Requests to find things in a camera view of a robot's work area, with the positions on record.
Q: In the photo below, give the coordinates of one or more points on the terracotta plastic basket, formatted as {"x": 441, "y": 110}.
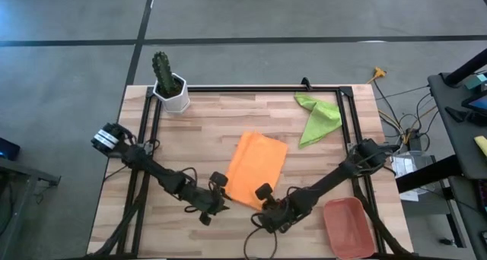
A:
{"x": 348, "y": 229}

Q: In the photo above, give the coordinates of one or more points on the yellow cloth item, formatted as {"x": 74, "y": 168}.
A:
{"x": 482, "y": 144}

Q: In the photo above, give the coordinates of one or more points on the black side desk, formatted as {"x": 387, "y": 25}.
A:
{"x": 449, "y": 146}

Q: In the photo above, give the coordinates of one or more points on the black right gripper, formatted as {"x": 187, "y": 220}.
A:
{"x": 283, "y": 212}

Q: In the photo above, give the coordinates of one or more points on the black keyboard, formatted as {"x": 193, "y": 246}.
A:
{"x": 483, "y": 195}

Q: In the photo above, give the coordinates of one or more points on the black aluminium frame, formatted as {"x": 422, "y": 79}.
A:
{"x": 266, "y": 89}

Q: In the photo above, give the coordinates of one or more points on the orange microfiber towel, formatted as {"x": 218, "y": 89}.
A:
{"x": 258, "y": 165}

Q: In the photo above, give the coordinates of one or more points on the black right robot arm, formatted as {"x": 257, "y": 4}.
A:
{"x": 331, "y": 180}

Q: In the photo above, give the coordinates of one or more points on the small black floor object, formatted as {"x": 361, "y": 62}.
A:
{"x": 446, "y": 241}

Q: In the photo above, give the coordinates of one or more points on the flat black desk gadget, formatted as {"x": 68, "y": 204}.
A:
{"x": 458, "y": 115}

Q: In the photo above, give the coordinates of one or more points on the teal box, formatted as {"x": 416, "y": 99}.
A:
{"x": 477, "y": 80}

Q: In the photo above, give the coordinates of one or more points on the white hexagonal plant pot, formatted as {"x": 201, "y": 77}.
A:
{"x": 177, "y": 102}

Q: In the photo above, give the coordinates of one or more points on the green microfiber towel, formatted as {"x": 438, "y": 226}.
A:
{"x": 321, "y": 119}

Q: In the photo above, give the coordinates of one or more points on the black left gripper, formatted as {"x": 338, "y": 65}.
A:
{"x": 211, "y": 203}

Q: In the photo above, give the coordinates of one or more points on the green cactus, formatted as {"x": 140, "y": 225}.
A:
{"x": 163, "y": 71}

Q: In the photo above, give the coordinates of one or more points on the small black clamp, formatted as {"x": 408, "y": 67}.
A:
{"x": 305, "y": 83}

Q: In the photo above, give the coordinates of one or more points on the black device with blue light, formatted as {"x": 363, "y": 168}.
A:
{"x": 7, "y": 149}

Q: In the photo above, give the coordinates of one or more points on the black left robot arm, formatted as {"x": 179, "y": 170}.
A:
{"x": 152, "y": 168}

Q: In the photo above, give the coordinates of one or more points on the gray metal stand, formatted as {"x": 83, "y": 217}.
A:
{"x": 26, "y": 172}

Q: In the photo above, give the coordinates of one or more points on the black tablet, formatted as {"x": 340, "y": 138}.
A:
{"x": 477, "y": 102}

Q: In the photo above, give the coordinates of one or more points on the black monitor stand pole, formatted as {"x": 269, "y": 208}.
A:
{"x": 466, "y": 68}

